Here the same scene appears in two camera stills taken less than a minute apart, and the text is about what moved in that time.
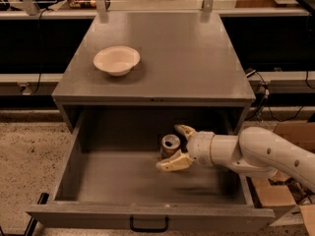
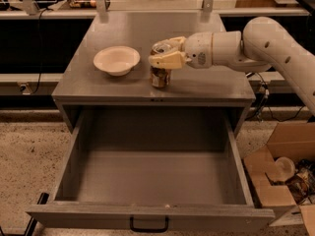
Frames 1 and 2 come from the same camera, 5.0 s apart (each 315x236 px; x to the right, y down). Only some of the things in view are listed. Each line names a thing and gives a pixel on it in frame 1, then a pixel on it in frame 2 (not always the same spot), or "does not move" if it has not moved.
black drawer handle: (149, 229) does not move
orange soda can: (169, 145) -> (161, 78)
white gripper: (200, 147) -> (198, 50)
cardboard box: (269, 195) does not move
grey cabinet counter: (187, 60) does not move
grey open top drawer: (110, 179) does not move
